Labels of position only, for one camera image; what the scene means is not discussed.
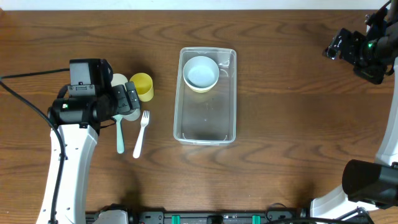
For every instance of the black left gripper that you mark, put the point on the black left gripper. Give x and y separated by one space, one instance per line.
125 106

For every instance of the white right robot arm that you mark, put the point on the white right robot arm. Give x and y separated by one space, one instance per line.
365 185

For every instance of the yellow plastic bowl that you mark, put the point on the yellow plastic bowl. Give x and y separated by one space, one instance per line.
200 89

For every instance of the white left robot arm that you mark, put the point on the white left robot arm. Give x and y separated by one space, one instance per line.
65 193

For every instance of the yellow plastic cup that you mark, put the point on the yellow plastic cup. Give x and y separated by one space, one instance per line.
144 86

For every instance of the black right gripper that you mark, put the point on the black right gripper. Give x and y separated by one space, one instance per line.
360 43

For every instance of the clear plastic container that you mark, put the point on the clear plastic container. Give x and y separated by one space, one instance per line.
209 118

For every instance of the light green plastic spoon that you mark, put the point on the light green plastic spoon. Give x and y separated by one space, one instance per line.
119 134

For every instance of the light blue plastic bowl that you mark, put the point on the light blue plastic bowl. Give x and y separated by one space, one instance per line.
201 71

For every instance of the white plastic fork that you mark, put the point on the white plastic fork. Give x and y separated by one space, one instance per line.
144 122

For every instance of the white plastic cup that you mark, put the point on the white plastic cup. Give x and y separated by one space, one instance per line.
119 79

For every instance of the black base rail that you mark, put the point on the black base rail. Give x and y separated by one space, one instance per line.
276 213

